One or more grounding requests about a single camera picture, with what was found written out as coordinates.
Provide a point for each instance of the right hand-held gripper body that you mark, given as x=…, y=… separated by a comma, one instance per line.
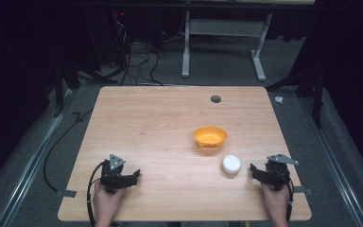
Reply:
x=277, y=175

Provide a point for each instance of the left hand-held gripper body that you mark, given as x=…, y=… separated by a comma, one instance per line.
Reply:
x=113, y=178

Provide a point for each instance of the person's left hand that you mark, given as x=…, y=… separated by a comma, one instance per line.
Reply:
x=106, y=203

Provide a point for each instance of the person's right hand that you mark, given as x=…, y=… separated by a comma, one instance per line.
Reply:
x=275, y=203

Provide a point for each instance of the white round lid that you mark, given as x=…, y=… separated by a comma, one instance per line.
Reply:
x=231, y=164

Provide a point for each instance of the grey tape strip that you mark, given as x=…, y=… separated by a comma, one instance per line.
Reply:
x=66, y=193
x=303, y=190

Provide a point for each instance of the orange plastic bowl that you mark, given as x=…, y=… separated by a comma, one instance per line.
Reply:
x=210, y=136

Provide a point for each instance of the crumpled white paper scrap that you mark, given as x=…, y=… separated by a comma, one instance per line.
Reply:
x=279, y=99

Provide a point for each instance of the black metal stand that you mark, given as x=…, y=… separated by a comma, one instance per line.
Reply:
x=60, y=88
x=318, y=97

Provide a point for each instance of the dark computer tower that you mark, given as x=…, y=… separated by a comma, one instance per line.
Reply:
x=107, y=34

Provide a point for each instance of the metal floor rail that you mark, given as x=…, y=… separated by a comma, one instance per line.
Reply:
x=334, y=164
x=28, y=164

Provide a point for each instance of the white metal desk frame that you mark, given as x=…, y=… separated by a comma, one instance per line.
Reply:
x=223, y=27

